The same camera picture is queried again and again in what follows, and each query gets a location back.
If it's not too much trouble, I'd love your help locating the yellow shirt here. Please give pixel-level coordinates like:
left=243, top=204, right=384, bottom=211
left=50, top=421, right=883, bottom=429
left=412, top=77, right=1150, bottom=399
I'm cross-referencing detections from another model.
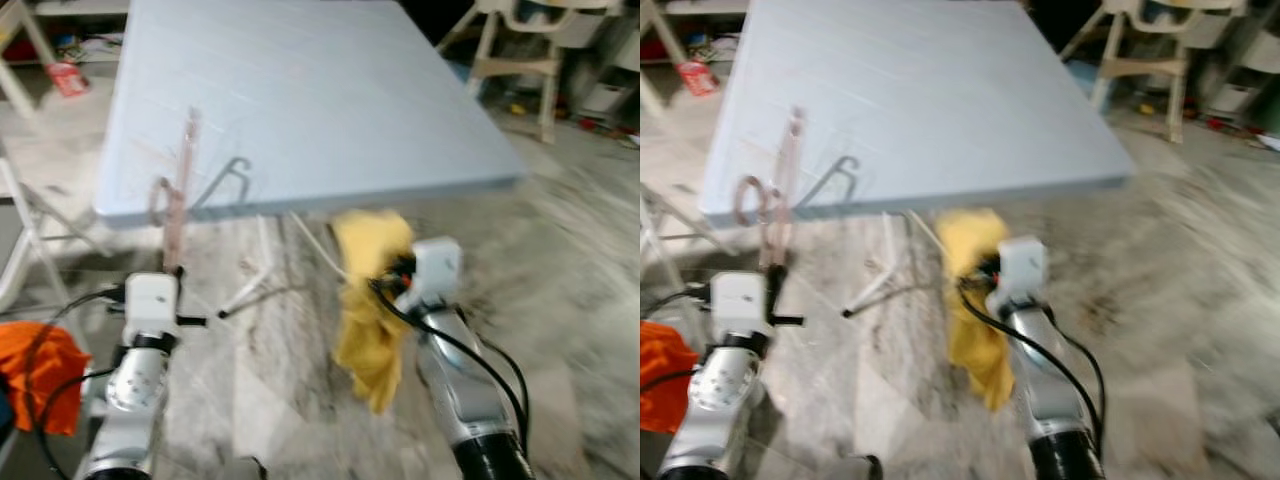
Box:
left=330, top=208, right=416, bottom=416
left=935, top=208, right=1016, bottom=413

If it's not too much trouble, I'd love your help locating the pink plastic clothes hanger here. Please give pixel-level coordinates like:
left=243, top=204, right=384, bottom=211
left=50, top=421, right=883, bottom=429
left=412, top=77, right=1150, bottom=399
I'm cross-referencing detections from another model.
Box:
left=733, top=108, right=806, bottom=269
left=148, top=108, right=204, bottom=273

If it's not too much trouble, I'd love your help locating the orange cloth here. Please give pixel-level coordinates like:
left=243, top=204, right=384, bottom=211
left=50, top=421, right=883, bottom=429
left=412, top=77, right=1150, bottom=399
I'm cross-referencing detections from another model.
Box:
left=0, top=320, right=93, bottom=436
left=640, top=320, right=706, bottom=433

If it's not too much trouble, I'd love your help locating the red snack packet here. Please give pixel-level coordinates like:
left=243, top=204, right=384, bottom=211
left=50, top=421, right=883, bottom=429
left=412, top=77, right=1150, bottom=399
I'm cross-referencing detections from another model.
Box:
left=675, top=60, right=721, bottom=96
left=45, top=62, right=89, bottom=98

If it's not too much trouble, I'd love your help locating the beige plastic chair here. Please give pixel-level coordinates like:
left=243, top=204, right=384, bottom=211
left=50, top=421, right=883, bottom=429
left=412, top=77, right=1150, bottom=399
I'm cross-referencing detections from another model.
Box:
left=1060, top=0, right=1251, bottom=141
left=440, top=0, right=641, bottom=141

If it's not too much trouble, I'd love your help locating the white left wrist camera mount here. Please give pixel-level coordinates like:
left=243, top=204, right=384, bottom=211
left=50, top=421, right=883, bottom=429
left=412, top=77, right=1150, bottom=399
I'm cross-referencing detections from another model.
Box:
left=122, top=272, right=181, bottom=346
left=708, top=272, right=771, bottom=346

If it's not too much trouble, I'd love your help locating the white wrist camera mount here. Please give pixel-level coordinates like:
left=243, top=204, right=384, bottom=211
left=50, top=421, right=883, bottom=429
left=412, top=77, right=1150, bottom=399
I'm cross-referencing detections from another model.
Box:
left=708, top=272, right=771, bottom=346
left=122, top=272, right=181, bottom=346
left=408, top=237, right=463, bottom=313
left=995, top=235, right=1049, bottom=313

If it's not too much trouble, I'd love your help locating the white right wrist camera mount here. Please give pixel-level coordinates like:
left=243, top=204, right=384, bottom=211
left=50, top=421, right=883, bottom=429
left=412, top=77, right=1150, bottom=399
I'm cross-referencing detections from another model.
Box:
left=995, top=235, right=1049, bottom=313
left=408, top=237, right=463, bottom=313

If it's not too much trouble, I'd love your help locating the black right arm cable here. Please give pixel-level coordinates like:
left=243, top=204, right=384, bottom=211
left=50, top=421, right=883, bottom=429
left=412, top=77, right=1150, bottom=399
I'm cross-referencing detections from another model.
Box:
left=370, top=280, right=531, bottom=451
left=958, top=280, right=1109, bottom=451

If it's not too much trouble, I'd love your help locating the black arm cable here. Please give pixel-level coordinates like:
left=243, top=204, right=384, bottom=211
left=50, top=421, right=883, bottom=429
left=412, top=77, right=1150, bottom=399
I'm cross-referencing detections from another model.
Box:
left=370, top=280, right=531, bottom=451
left=20, top=288, right=126, bottom=461
left=958, top=280, right=1109, bottom=451
left=640, top=285, right=713, bottom=396

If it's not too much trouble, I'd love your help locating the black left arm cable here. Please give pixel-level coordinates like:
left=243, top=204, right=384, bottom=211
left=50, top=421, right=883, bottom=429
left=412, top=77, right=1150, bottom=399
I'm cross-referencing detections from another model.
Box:
left=640, top=285, right=713, bottom=396
left=20, top=288, right=126, bottom=461

